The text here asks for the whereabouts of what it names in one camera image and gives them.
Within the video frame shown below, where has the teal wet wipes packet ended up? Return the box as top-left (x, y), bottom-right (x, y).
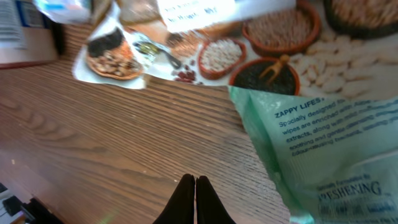
top-left (229, 86), bottom-right (397, 223)

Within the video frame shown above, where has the beige snack pouch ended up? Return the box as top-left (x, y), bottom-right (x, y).
top-left (72, 0), bottom-right (397, 100)

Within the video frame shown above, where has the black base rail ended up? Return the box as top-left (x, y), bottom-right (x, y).
top-left (1, 184), bottom-right (63, 224)

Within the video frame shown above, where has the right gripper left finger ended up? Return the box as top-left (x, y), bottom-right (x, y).
top-left (153, 174), bottom-right (195, 224)

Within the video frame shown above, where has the green lid jar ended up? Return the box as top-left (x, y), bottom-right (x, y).
top-left (1, 0), bottom-right (59, 69)

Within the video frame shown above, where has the small teal white packet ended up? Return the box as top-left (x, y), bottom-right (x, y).
top-left (33, 0), bottom-right (92, 24)

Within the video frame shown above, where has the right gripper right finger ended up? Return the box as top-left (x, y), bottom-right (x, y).
top-left (196, 176), bottom-right (236, 224)

